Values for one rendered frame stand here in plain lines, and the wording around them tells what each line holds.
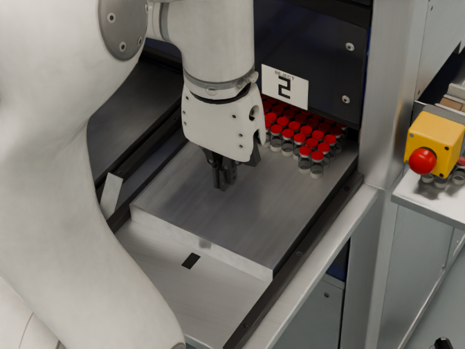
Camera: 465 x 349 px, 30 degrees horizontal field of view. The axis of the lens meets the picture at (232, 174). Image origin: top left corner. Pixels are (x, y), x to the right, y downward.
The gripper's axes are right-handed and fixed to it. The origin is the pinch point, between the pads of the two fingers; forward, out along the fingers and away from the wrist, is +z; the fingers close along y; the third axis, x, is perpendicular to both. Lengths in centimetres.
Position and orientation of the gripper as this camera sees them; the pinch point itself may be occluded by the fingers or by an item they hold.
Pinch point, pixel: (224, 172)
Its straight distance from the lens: 114.1
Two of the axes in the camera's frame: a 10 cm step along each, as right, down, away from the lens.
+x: -5.4, 6.1, -5.8
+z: 0.3, 7.1, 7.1
